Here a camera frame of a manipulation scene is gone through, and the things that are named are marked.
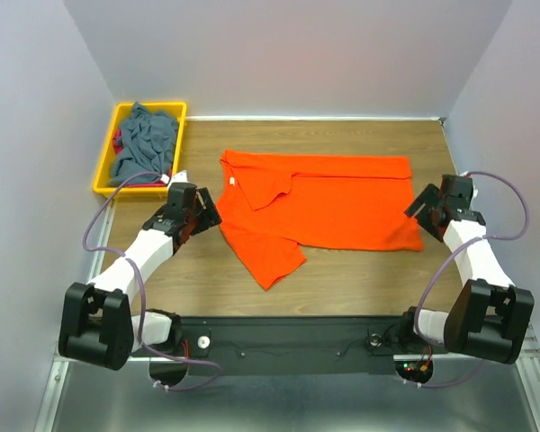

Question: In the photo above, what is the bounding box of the orange polo shirt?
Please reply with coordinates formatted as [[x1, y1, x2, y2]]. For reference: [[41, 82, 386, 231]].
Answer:
[[217, 149, 423, 290]]

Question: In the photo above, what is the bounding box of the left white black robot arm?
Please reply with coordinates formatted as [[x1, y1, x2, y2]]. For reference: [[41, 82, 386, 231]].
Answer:
[[58, 182, 221, 370]]

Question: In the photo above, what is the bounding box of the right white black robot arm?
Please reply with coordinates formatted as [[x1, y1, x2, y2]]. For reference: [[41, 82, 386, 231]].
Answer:
[[396, 172, 535, 365]]

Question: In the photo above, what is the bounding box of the grey t shirt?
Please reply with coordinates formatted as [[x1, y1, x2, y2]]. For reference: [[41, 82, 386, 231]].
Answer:
[[108, 103, 179, 187]]

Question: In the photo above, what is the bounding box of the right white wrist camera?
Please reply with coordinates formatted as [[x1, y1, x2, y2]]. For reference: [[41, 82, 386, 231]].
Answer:
[[464, 172, 479, 203]]

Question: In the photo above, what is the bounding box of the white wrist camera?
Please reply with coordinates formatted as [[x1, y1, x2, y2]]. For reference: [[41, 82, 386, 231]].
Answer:
[[160, 170, 189, 185], [464, 172, 479, 203]]

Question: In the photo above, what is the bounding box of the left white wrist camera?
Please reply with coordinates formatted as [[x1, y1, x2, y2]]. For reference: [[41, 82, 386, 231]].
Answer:
[[160, 170, 189, 185]]

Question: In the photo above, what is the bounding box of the left aluminium side rail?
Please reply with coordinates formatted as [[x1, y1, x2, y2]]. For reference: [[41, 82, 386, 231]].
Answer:
[[82, 201, 115, 283]]

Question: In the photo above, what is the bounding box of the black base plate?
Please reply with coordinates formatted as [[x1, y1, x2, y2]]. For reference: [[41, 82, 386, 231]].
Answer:
[[130, 314, 451, 377]]

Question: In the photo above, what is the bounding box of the aluminium frame rail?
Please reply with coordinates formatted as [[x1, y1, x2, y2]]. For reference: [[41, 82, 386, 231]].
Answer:
[[54, 323, 540, 361]]

